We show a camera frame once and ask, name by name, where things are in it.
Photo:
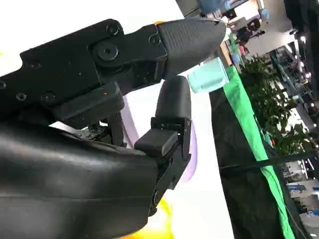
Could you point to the pale green mug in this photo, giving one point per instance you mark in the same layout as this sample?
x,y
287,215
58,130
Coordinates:
x,y
207,77

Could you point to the green cloth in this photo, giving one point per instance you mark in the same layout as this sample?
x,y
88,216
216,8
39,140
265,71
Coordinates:
x,y
249,119

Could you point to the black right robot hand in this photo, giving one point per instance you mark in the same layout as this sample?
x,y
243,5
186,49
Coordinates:
x,y
62,174

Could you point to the lilac plate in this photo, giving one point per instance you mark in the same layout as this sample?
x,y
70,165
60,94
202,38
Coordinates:
x,y
193,154

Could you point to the orange and white bread roll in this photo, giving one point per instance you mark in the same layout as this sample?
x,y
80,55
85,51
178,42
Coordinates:
x,y
157,23
162,221

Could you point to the green leafy plant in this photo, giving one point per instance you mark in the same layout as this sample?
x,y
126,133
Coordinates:
x,y
264,99

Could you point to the black cloth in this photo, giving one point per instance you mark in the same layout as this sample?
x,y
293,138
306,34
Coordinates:
x,y
236,186

